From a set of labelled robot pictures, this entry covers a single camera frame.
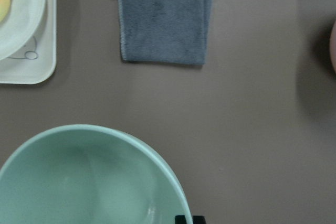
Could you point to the light green bowl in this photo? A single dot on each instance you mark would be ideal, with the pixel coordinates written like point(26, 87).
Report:
point(89, 174)

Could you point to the pink bowl of ice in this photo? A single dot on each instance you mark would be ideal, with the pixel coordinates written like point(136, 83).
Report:
point(332, 47)

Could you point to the white plate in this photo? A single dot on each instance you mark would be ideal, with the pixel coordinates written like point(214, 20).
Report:
point(20, 24)

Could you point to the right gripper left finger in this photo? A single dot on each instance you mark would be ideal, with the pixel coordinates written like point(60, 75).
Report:
point(180, 219)

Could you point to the grey folded cloth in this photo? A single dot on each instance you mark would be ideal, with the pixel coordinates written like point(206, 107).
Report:
point(167, 31)

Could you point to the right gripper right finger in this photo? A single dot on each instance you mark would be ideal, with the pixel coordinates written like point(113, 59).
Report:
point(199, 220)

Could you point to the cream serving tray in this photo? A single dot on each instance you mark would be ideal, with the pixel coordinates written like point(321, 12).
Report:
point(35, 62)

